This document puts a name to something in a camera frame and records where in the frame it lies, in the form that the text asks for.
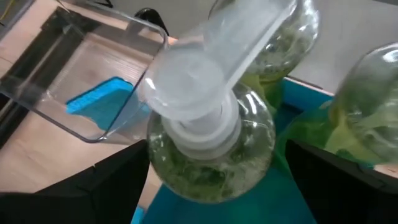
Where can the blue scrub sponge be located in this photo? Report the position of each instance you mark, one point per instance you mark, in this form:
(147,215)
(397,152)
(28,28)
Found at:
(102,102)

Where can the teal plastic bin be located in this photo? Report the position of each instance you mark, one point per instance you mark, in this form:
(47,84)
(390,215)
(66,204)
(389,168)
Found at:
(264,211)

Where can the clear plastic bin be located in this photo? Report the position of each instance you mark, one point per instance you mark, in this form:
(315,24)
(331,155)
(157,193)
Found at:
(93,53)

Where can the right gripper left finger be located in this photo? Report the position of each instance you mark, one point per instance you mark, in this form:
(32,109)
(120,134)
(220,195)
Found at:
(77,199)

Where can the clear green soap pump bottle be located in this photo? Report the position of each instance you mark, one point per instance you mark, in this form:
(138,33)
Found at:
(211,168)
(367,109)
(289,40)

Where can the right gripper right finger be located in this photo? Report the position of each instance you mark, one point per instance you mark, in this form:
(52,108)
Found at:
(351,199)

